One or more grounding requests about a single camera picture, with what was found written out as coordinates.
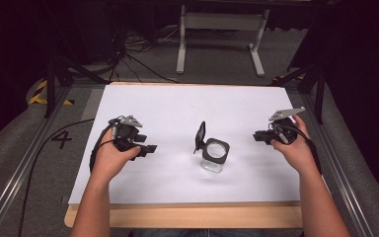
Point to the black tripod stand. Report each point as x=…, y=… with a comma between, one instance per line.
x=316, y=79
x=57, y=74

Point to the person's right hand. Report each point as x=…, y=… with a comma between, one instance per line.
x=297, y=154

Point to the white metal table frame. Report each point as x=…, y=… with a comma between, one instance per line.
x=222, y=21

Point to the aluminium floor rail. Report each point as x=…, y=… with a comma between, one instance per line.
x=339, y=171
x=19, y=171

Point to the person's left hand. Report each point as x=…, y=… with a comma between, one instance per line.
x=112, y=161

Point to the clear jar with black lid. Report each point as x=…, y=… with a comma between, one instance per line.
x=214, y=153

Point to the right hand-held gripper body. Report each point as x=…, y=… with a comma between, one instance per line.
x=284, y=130

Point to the white table mat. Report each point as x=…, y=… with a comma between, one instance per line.
x=184, y=108

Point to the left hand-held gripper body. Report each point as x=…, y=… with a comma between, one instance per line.
x=126, y=131

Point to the yellow black floor tape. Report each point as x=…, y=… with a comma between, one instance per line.
x=39, y=97

